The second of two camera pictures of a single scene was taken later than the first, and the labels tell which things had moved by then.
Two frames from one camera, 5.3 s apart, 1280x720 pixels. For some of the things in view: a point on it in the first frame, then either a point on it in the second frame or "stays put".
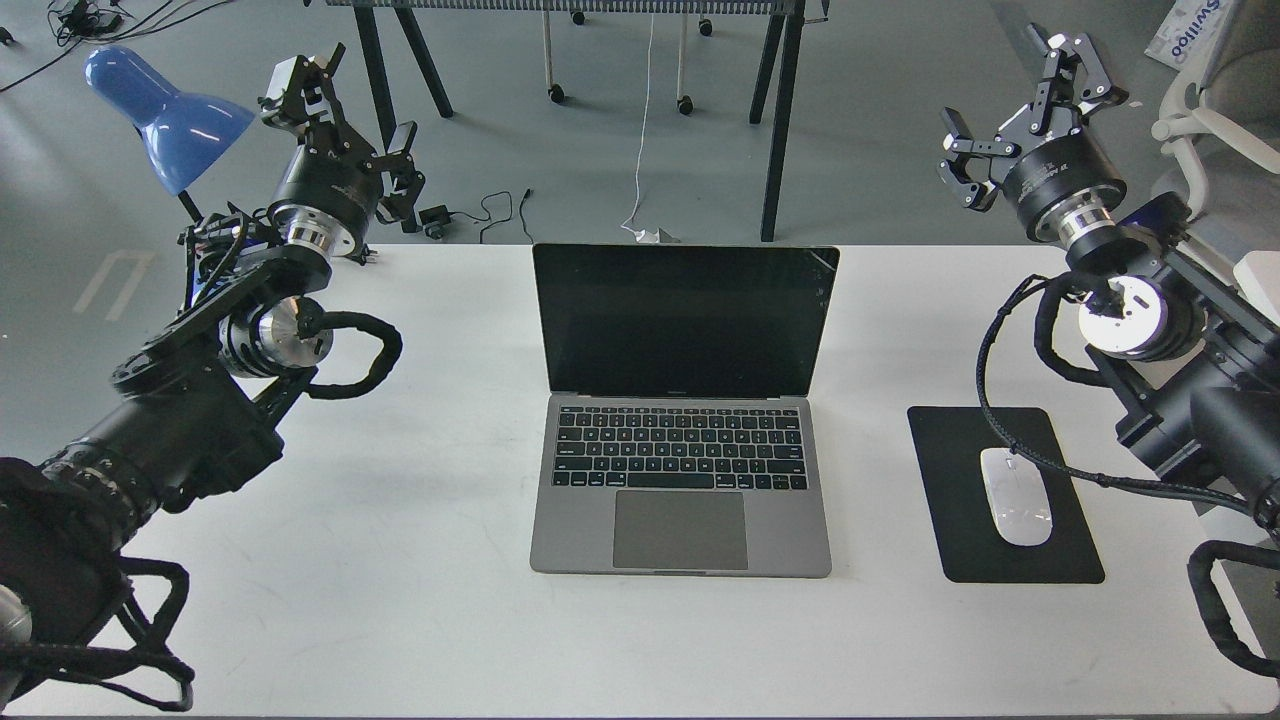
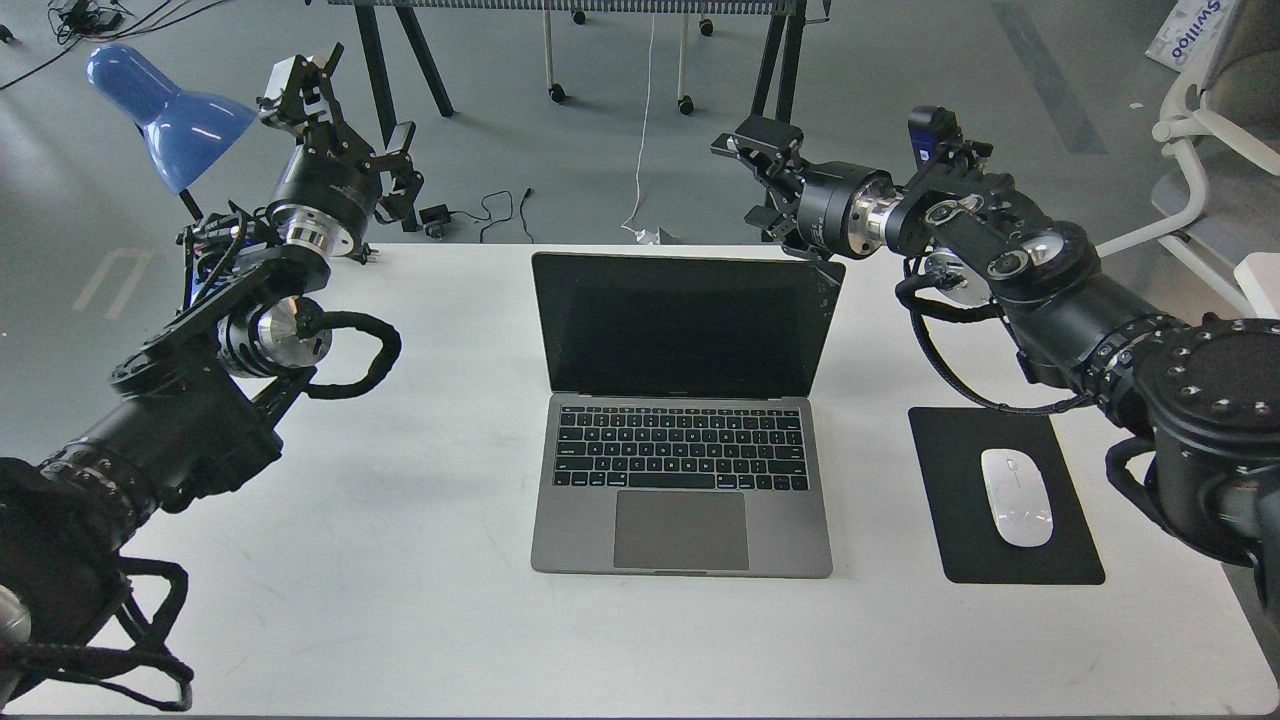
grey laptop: x=679 y=436 stays put
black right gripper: x=1065 y=187 -> x=843 y=207
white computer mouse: x=1017 y=497 stays put
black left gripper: x=331 y=189 stays put
